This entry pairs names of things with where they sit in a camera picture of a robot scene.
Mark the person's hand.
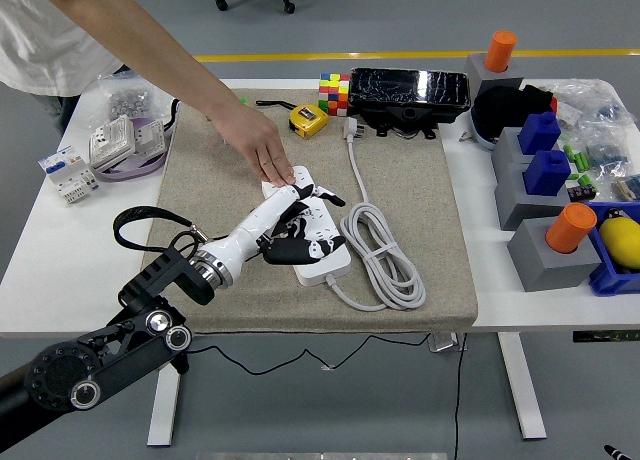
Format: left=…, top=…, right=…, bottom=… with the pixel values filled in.
left=212, top=99, right=296, bottom=187

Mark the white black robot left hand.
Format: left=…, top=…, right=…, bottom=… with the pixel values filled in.
left=197, top=181, right=348, bottom=281

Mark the black plug adapter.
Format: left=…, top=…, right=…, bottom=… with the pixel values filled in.
left=272, top=202, right=321, bottom=241

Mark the white power strip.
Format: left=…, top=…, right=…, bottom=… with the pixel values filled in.
left=262, top=164, right=352, bottom=288

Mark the thin black adapter cord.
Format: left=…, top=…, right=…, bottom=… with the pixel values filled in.
left=185, top=333, right=434, bottom=377

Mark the yellow tape measure grey clip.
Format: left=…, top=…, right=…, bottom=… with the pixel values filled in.
left=255, top=98, right=330, bottom=140

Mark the grey-brown mat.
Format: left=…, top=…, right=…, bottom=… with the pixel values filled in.
left=142, top=87, right=480, bottom=335

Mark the white table leg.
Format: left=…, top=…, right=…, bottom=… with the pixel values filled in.
left=146, top=335, right=187, bottom=448
left=497, top=332, right=548, bottom=442

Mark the black table control panel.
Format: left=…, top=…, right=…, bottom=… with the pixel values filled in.
left=573, top=331, right=640, bottom=344

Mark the purple tape roll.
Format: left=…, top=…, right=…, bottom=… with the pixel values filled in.
left=94, top=117, right=169, bottom=182

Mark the clear bag of metal nuts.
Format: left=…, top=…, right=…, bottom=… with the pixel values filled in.
left=82, top=69, right=174, bottom=131

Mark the black device cracked glossy top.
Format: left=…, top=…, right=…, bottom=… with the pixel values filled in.
left=348, top=67, right=472, bottom=140

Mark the blue plastic bin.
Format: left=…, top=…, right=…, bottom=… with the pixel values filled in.
left=582, top=200, right=640, bottom=297

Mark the grey block with hole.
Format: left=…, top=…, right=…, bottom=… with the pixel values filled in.
left=463, top=53, right=525, bottom=101
left=507, top=217, right=603, bottom=294
left=494, top=162, right=574, bottom=231
left=491, top=127, right=536, bottom=174

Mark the white blue circuit breaker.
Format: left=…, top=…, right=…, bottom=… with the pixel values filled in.
left=38, top=147, right=101, bottom=205

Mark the yellow toy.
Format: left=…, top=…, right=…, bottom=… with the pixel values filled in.
left=598, top=208, right=640, bottom=271

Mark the white blue round case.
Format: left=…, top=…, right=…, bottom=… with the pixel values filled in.
left=469, top=107, right=501, bottom=154

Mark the orange cylinder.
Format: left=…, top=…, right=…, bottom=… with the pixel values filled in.
left=544, top=202, right=599, bottom=254
left=484, top=30, right=519, bottom=74

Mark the person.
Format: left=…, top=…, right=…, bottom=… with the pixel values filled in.
left=0, top=0, right=136, bottom=131

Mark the black cloth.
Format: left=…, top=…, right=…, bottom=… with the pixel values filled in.
left=473, top=83, right=556, bottom=141

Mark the black capacitor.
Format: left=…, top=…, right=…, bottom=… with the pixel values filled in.
left=567, top=175, right=599, bottom=202

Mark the clear bag of brown parts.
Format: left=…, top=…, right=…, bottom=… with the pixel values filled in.
left=612, top=173, right=640, bottom=202

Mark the blue block with knob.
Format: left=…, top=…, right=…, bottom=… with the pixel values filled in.
left=522, top=149, right=572, bottom=197
left=518, top=110, right=562, bottom=156

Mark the clear bag of blue parts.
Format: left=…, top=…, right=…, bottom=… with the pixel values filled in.
left=582, top=122, right=635, bottom=181
left=553, top=78, right=629, bottom=131

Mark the white wall socket panel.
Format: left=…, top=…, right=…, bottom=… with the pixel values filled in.
left=132, top=118, right=166, bottom=156
left=88, top=114, right=136, bottom=169

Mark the white power strip cord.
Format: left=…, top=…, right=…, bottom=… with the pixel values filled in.
left=325, top=117, right=428, bottom=312

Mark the black hanging cable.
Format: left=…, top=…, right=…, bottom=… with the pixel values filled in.
left=452, top=332, right=464, bottom=460

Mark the metal bracket under table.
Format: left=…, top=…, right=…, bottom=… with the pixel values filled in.
left=428, top=332, right=469, bottom=353

